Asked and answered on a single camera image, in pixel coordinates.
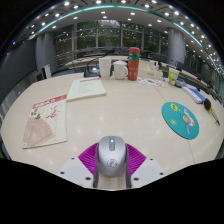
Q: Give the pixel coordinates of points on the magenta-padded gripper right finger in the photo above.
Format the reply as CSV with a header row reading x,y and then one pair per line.
x,y
137,160

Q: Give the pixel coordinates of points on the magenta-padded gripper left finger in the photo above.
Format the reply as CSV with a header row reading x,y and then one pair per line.
x,y
85,160

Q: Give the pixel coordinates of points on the silver computer mouse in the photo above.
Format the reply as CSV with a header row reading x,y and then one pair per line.
x,y
111,156

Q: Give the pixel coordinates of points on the round teal mouse pad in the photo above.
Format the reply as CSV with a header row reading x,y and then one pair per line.
x,y
178,121

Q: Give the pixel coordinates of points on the red fan-print booklet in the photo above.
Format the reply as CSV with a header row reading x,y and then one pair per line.
x,y
45,121

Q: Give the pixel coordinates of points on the cream paper booklet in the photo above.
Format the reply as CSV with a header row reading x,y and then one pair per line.
x,y
86,88

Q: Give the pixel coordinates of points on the colourful printed leaflet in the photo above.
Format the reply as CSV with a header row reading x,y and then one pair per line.
x,y
151,82

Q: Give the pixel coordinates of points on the blue and white book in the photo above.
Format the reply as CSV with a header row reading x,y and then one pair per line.
x,y
195,95

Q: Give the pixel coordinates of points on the grey desk microphone base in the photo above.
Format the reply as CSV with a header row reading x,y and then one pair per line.
x,y
181,82

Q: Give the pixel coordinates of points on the black handheld microphone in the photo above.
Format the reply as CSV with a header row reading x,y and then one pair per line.
x,y
208,105

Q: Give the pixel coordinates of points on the black gooseneck desk microphone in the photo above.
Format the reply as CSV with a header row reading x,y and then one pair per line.
x,y
92,70

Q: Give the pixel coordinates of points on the green-printed paper cup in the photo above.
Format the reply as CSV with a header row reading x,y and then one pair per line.
x,y
173,77

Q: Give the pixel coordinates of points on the white cardboard box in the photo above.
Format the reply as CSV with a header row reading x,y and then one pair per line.
x,y
149,70

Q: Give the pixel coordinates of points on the white lidded mug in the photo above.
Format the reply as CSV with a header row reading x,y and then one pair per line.
x,y
119,70

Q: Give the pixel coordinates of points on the red bottle with green band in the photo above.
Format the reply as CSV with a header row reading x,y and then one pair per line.
x,y
134,65

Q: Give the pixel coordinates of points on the white standing appliance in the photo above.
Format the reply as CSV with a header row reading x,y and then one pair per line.
x,y
46,71

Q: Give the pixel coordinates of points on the ceiling lights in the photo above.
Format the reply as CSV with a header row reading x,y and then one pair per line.
x,y
98,2

